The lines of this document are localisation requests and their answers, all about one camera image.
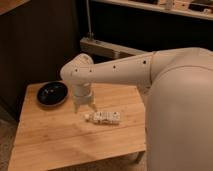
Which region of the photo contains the long beige case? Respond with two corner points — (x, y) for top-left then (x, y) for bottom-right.
(80, 37), (144, 59)

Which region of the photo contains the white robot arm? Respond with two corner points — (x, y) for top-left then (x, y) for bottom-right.
(60, 47), (213, 171)

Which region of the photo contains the black ceramic bowl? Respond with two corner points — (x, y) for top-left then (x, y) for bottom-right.
(37, 82), (68, 106)

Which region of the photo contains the wooden table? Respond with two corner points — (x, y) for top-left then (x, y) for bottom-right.
(8, 84), (145, 171)

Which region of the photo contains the metal pole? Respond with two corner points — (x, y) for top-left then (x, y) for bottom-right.
(86, 0), (93, 40)

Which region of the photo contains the wooden shelf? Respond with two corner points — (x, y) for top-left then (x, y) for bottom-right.
(92, 0), (213, 21)

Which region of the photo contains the white plastic bottle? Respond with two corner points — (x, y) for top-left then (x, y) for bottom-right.
(84, 111), (121, 125)

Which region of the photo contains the dark wooden cabinet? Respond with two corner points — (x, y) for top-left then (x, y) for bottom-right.
(0, 0), (79, 120)

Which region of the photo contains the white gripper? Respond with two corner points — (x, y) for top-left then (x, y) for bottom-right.
(72, 83), (97, 114)

